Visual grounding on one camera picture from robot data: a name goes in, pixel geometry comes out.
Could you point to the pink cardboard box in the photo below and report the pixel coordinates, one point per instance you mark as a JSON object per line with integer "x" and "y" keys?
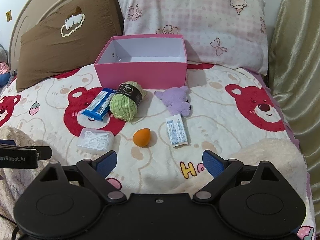
{"x": 154, "y": 61}

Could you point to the stuffed toys pile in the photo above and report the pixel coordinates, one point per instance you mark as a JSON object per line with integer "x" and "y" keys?
{"x": 5, "y": 71}

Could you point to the brown embroidered pillow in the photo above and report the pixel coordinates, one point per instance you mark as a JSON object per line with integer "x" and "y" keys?
{"x": 70, "y": 38}

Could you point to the blue wet wipes pack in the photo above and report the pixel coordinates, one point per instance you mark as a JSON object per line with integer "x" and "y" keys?
{"x": 100, "y": 106}

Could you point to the pink checkered pillow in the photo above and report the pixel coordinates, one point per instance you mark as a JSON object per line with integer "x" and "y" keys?
{"x": 230, "y": 33}

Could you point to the beige bed headboard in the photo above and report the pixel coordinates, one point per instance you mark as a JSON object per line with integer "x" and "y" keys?
{"x": 32, "y": 13}

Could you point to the green yarn ball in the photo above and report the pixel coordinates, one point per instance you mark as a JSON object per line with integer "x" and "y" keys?
{"x": 124, "y": 104}

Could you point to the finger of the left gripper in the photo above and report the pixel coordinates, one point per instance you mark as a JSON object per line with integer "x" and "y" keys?
{"x": 44, "y": 152}

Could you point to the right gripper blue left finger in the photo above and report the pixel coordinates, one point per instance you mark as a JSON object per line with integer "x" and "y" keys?
{"x": 94, "y": 174}

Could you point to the orange makeup sponge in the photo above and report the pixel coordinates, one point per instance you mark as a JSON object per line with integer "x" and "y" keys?
{"x": 142, "y": 137}

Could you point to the cream fluffy blanket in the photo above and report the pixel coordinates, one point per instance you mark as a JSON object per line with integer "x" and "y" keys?
{"x": 282, "y": 153}

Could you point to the clear floss pick box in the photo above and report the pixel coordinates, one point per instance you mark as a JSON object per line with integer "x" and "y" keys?
{"x": 95, "y": 141}

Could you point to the bear print blanket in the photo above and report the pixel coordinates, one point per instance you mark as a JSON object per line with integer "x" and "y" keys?
{"x": 230, "y": 110}

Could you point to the gold satin curtain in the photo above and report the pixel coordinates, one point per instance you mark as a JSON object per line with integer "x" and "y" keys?
{"x": 294, "y": 78}

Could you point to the purple plush toy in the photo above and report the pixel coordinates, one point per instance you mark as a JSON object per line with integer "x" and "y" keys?
{"x": 176, "y": 101}

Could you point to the white tissue packet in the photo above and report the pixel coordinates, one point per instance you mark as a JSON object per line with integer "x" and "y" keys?
{"x": 176, "y": 131}

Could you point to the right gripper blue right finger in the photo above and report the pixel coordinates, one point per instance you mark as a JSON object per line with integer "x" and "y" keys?
{"x": 223, "y": 172}

